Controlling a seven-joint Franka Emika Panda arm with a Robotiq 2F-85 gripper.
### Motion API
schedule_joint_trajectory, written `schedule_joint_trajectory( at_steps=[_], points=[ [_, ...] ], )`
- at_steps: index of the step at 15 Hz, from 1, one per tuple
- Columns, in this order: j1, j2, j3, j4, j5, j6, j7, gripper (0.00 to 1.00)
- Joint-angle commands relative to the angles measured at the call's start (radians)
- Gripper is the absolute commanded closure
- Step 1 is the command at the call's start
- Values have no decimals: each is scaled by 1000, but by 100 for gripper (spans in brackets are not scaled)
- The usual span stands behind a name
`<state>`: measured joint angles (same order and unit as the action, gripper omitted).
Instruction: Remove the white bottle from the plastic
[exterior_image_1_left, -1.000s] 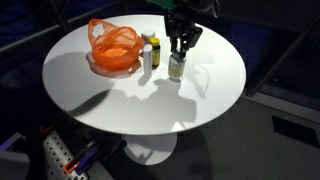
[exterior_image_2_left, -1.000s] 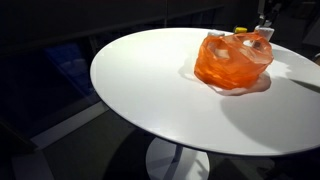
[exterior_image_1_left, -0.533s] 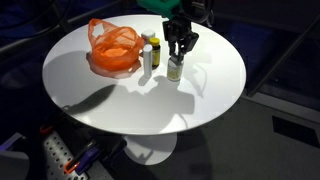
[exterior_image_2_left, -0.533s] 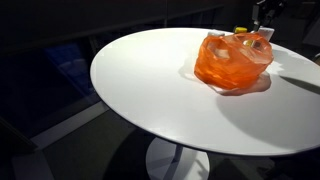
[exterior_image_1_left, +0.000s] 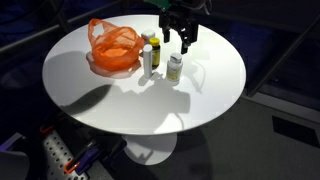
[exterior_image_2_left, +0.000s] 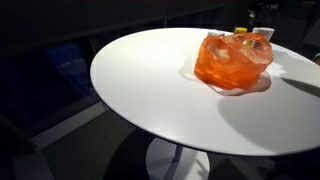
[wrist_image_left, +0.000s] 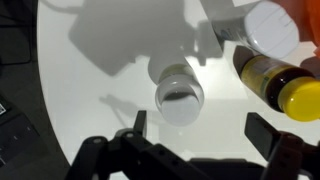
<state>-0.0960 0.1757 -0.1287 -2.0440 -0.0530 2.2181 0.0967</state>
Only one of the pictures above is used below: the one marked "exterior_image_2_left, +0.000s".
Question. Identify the dark bottle yellow cap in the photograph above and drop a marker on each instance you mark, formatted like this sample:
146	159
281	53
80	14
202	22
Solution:
240	30

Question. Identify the white round table base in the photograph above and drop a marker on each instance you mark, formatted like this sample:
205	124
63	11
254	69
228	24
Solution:
166	163

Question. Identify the orange plastic bag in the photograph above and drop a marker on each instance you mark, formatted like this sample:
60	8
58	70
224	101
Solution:
230	65

